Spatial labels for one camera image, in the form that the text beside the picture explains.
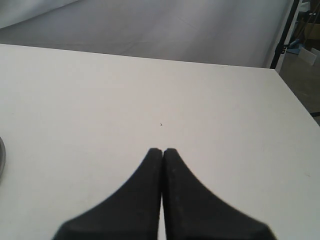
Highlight black backdrop stand pole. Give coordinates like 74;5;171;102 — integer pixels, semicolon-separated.
270;0;301;70

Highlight dark blue cloth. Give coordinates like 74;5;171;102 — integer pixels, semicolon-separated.
286;39;304;55

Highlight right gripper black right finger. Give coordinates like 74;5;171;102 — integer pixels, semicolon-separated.
162;148;271;240

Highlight white box in background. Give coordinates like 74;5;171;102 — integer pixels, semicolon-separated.
298;48;318;66

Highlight round stainless steel plate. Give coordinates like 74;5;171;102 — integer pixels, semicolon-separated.
0;137;6;177

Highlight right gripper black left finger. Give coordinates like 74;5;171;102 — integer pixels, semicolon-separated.
55;148;163;240

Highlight white backdrop cloth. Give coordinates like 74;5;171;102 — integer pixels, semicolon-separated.
0;0;293;68

